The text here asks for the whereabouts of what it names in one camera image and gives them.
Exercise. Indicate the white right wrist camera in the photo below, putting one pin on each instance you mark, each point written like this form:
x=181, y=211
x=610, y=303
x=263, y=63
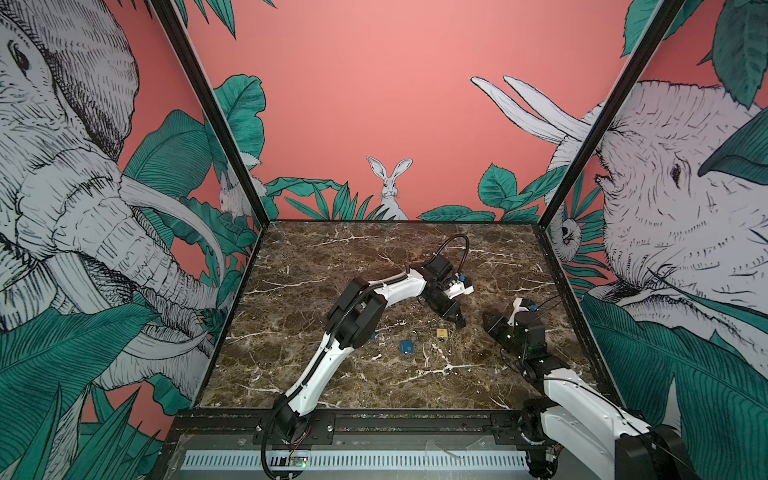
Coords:
x=520, y=305

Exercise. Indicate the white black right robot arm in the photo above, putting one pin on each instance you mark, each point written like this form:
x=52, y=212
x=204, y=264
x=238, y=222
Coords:
x=610, y=441

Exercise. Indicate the black front mounting rail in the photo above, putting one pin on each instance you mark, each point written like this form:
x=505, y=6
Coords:
x=329, y=424

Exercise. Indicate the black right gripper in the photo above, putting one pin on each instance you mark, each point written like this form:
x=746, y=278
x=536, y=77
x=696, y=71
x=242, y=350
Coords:
x=498, y=329

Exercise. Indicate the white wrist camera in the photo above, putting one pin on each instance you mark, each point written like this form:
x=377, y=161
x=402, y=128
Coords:
x=459, y=285
x=520, y=305

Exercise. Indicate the white slotted cable duct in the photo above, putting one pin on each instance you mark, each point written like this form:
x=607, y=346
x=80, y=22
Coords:
x=355, y=460

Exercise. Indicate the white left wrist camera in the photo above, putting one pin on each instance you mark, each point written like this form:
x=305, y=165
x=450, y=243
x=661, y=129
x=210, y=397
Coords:
x=459, y=285

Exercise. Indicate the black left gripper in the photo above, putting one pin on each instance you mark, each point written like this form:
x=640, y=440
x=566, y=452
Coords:
x=450, y=311

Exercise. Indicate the black right corner frame post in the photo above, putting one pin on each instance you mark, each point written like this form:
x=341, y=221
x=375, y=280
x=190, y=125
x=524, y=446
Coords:
x=660, y=22

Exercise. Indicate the black corner frame post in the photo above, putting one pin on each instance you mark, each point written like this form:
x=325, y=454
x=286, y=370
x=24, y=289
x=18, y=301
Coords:
x=660, y=22
x=170, y=21

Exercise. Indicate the black left corner frame post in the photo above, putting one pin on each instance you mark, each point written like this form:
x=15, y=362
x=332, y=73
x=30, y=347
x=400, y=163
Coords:
x=170, y=21

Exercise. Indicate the blue padlock middle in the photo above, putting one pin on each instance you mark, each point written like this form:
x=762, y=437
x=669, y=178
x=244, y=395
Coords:
x=406, y=348

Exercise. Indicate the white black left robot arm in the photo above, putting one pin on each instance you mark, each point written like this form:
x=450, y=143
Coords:
x=352, y=322

